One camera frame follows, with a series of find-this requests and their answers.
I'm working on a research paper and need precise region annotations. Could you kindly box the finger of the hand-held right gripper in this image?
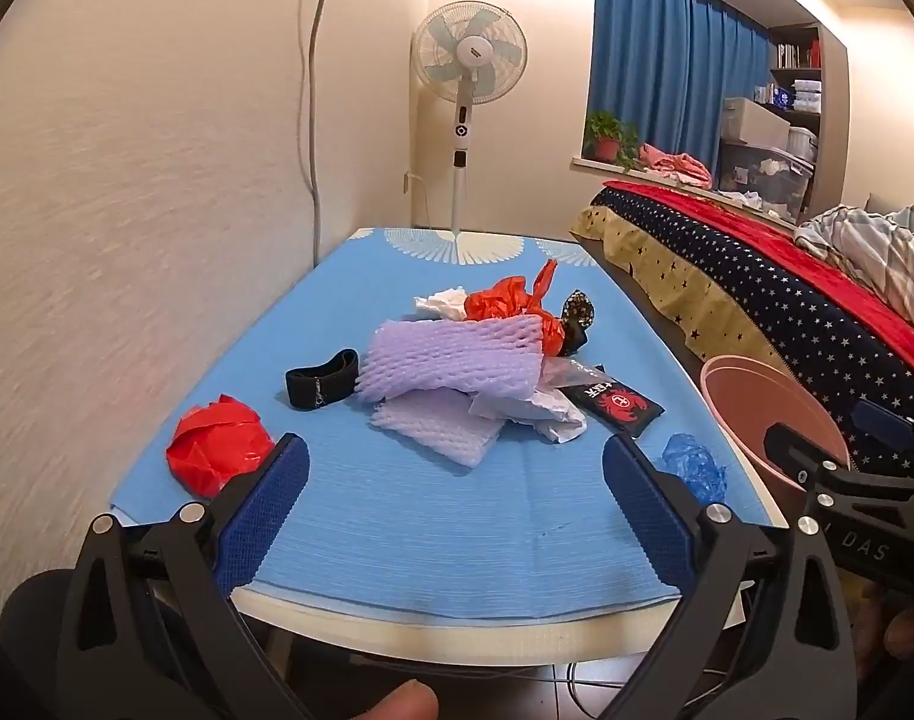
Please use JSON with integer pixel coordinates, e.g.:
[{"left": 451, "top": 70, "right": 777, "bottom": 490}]
[
  {"left": 853, "top": 397, "right": 914, "bottom": 466},
  {"left": 763, "top": 422, "right": 852, "bottom": 492}
]

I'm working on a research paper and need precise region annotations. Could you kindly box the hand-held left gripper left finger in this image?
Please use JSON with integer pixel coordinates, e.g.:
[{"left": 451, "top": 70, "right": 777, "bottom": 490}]
[{"left": 56, "top": 433, "right": 312, "bottom": 720}]

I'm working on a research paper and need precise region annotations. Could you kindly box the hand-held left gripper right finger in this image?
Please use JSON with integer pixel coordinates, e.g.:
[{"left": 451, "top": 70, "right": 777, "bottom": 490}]
[{"left": 602, "top": 433, "right": 859, "bottom": 720}]

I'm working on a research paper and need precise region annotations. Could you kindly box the pink trash bin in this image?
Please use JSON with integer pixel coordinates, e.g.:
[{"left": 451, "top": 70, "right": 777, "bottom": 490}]
[{"left": 700, "top": 355, "right": 852, "bottom": 518}]

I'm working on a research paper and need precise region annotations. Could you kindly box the black elastic band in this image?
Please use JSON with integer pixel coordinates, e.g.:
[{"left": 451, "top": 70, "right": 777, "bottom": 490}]
[{"left": 286, "top": 349, "right": 362, "bottom": 412}]

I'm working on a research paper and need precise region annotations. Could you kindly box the white paper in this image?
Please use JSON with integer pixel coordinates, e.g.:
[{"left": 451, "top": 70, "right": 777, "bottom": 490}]
[{"left": 468, "top": 386, "right": 587, "bottom": 445}]

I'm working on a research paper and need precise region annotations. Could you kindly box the person's right hand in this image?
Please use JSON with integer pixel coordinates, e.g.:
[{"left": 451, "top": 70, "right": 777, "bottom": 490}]
[{"left": 858, "top": 596, "right": 914, "bottom": 682}]

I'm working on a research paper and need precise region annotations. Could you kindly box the person's left hand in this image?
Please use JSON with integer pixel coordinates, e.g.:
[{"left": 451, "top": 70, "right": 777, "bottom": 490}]
[{"left": 350, "top": 679, "right": 440, "bottom": 720}]

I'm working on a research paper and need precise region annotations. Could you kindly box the crumpled blue plastic glove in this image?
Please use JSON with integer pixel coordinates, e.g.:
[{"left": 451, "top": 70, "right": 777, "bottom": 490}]
[{"left": 661, "top": 433, "right": 728, "bottom": 505}]

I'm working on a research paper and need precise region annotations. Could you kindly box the balled red plastic bag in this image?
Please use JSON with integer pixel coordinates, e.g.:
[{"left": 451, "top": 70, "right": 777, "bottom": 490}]
[{"left": 164, "top": 394, "right": 276, "bottom": 500}]

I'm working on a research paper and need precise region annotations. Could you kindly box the black packet with red crab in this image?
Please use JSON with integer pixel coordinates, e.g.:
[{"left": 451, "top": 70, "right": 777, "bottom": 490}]
[{"left": 560, "top": 379, "right": 664, "bottom": 438}]

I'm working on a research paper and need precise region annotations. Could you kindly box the red blanket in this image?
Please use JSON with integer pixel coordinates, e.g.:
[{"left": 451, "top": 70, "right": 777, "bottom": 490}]
[{"left": 603, "top": 180, "right": 914, "bottom": 361}]

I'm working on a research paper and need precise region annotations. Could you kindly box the clear plastic wrapper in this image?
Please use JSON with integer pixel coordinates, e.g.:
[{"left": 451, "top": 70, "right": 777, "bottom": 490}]
[{"left": 543, "top": 356, "right": 615, "bottom": 391}]

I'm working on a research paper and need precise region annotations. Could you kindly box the blue table mat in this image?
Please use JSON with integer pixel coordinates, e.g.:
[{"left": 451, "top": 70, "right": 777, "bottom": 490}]
[{"left": 110, "top": 227, "right": 777, "bottom": 625}]

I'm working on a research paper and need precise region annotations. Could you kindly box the bed with star blanket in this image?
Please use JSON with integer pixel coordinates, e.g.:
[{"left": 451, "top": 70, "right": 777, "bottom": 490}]
[{"left": 592, "top": 187, "right": 914, "bottom": 466}]

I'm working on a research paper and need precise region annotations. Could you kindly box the plaid quilt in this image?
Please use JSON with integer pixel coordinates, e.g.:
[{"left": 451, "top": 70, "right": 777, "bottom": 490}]
[{"left": 794, "top": 204, "right": 914, "bottom": 331}]

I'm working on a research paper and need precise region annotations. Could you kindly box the flat purple foam net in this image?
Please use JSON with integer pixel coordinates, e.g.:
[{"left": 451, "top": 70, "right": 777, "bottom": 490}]
[{"left": 371, "top": 390, "right": 507, "bottom": 473}]

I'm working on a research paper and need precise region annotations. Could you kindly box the rolled purple foam net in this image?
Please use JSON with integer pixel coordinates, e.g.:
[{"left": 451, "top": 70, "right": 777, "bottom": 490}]
[{"left": 354, "top": 315, "right": 552, "bottom": 402}]

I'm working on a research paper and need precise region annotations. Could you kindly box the yellow star-print bed skirt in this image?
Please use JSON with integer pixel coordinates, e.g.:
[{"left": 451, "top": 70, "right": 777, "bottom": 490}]
[{"left": 569, "top": 206, "right": 773, "bottom": 368}]

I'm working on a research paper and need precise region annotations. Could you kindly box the orange-red plastic bag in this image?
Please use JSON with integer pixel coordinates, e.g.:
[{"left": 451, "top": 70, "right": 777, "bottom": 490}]
[{"left": 463, "top": 259, "right": 570, "bottom": 357}]

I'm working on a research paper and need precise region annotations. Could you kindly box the crumpled white tissue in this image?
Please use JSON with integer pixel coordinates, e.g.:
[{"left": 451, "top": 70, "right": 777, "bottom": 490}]
[{"left": 414, "top": 287, "right": 471, "bottom": 323}]

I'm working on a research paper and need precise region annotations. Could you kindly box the clear plastic storage bin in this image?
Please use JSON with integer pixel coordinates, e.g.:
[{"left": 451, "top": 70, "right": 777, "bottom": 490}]
[{"left": 715, "top": 139, "right": 814, "bottom": 215}]

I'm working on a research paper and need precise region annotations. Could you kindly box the pink cloth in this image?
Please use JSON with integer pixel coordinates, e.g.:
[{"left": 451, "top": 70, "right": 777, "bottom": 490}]
[{"left": 638, "top": 142, "right": 714, "bottom": 187}]

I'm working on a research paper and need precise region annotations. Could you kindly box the grey cardboard box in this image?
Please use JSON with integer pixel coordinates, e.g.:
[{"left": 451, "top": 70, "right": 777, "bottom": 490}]
[{"left": 723, "top": 96, "right": 792, "bottom": 137}]

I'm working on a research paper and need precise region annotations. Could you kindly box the dark wooden bookshelf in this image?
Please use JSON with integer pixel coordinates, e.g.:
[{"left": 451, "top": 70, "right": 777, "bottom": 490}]
[{"left": 768, "top": 21, "right": 848, "bottom": 203}]

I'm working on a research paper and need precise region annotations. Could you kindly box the potted green plant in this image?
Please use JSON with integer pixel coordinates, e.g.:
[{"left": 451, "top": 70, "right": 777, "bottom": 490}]
[{"left": 583, "top": 111, "right": 642, "bottom": 170}]

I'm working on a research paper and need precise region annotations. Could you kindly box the row of books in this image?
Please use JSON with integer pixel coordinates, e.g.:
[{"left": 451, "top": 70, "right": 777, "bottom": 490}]
[{"left": 775, "top": 41, "right": 822, "bottom": 70}]

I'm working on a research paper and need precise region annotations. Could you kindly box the blue curtain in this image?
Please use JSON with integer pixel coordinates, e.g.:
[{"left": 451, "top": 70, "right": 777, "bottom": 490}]
[{"left": 588, "top": 0, "right": 773, "bottom": 173}]

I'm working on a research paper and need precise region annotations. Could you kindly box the white standing fan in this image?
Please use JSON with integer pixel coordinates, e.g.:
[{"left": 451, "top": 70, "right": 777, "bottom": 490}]
[{"left": 410, "top": 0, "right": 529, "bottom": 241}]

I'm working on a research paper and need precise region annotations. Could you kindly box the grey wall cable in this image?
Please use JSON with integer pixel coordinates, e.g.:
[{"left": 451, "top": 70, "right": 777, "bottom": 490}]
[{"left": 298, "top": 0, "right": 339, "bottom": 271}]

